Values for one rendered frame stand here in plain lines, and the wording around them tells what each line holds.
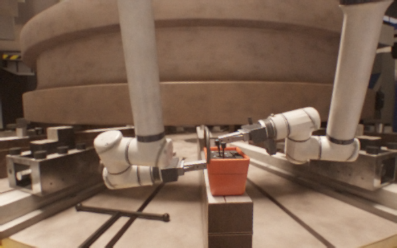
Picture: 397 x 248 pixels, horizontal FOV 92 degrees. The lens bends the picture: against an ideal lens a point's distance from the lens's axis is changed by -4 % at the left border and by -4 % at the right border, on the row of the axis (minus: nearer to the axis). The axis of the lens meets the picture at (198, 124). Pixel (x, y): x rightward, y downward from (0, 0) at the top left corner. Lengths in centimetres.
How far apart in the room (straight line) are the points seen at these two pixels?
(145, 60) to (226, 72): 94
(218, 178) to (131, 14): 51
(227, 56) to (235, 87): 27
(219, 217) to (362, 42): 63
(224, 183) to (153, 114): 31
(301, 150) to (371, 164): 80
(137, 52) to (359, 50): 58
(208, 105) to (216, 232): 79
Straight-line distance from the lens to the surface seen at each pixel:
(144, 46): 55
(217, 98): 127
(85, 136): 271
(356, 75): 72
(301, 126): 76
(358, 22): 69
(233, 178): 66
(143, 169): 72
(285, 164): 208
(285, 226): 131
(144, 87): 55
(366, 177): 160
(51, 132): 169
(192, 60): 144
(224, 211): 66
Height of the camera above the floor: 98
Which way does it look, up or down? 5 degrees down
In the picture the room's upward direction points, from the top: 1 degrees counter-clockwise
